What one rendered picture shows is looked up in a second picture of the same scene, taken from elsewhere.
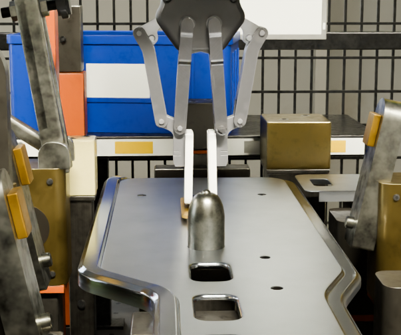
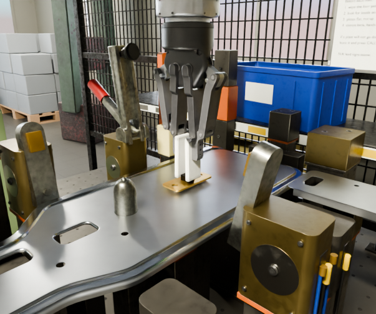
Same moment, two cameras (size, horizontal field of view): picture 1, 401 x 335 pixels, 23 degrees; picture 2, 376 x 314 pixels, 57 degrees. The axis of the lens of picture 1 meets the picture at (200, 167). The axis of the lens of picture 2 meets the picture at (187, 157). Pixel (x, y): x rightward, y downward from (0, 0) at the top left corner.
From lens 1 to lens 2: 0.68 m
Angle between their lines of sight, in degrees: 45
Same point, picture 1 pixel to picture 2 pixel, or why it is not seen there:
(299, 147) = (326, 152)
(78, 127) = (224, 115)
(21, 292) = not seen: outside the picture
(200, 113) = (278, 118)
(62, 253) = not seen: hidden behind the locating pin
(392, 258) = (244, 264)
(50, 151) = (119, 132)
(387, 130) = (251, 168)
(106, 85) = (253, 94)
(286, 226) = (199, 212)
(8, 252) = not seen: outside the picture
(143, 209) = (171, 172)
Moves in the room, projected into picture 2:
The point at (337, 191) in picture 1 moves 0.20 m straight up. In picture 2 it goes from (305, 192) to (322, 59)
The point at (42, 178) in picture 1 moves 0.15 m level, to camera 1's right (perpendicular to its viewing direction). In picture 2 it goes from (116, 144) to (171, 165)
